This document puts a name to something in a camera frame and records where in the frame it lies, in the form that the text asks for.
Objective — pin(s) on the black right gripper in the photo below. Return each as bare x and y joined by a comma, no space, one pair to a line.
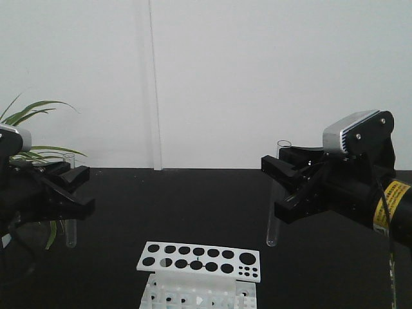
311,181

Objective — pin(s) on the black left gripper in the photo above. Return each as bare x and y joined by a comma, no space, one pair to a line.
33,192

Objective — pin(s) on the short clear test tube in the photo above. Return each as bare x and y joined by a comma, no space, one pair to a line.
70,225

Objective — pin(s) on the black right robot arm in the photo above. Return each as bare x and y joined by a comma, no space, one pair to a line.
393,216

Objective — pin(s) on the white test tube rack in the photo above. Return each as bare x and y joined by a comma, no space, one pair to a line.
185,275

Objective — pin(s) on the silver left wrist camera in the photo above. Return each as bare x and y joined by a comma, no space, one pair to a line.
24,136

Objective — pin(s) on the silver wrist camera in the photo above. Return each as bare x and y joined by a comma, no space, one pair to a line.
24,136
358,133

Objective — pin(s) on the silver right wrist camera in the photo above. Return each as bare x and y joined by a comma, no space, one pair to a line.
358,133

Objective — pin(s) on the white wall trim strip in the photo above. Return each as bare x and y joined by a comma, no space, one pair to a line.
155,119

